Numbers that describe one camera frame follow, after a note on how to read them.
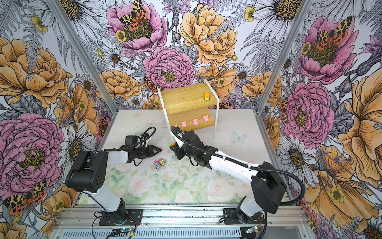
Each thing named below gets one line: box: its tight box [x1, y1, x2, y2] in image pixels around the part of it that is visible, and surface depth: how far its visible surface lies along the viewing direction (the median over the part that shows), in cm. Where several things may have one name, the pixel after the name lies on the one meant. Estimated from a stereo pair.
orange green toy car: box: [203, 92, 210, 101], surface depth 82 cm
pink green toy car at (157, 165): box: [153, 161, 162, 170], surface depth 91 cm
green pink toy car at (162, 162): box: [158, 158, 167, 166], surface depth 93 cm
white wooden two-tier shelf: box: [157, 79, 220, 139], surface depth 84 cm
